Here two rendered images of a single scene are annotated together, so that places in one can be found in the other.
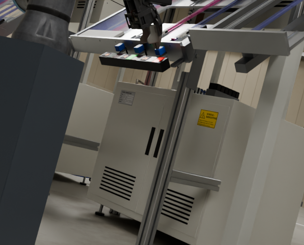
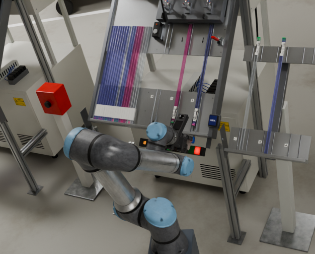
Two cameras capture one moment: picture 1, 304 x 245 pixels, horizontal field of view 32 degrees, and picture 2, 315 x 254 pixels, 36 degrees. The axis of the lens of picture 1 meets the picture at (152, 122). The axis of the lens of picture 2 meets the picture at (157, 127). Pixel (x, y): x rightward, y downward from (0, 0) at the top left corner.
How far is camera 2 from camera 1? 1.75 m
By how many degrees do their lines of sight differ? 38
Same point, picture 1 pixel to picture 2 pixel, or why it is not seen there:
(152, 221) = (236, 221)
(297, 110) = not seen: outside the picture
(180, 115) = (228, 171)
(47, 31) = (178, 247)
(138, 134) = not seen: hidden behind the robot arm
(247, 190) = (288, 190)
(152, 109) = not seen: hidden behind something
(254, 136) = (280, 164)
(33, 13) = (165, 245)
